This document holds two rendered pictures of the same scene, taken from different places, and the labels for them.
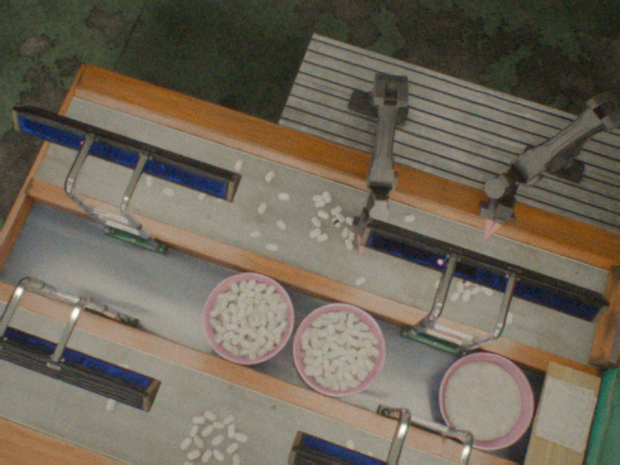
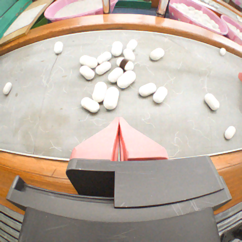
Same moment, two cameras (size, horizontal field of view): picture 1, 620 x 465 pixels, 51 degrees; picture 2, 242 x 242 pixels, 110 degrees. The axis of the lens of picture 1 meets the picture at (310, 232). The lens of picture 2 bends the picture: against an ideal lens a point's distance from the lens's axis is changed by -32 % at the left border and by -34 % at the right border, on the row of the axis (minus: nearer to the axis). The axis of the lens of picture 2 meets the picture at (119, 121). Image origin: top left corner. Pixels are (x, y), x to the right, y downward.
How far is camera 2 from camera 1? 1.90 m
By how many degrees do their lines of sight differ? 29
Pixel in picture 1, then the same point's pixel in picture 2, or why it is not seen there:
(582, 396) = (10, 30)
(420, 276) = (182, 62)
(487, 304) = (85, 52)
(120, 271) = not seen: outside the picture
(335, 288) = (231, 43)
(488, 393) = (78, 10)
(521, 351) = (47, 28)
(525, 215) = not seen: hidden behind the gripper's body
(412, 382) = not seen: hidden behind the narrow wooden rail
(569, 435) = (26, 13)
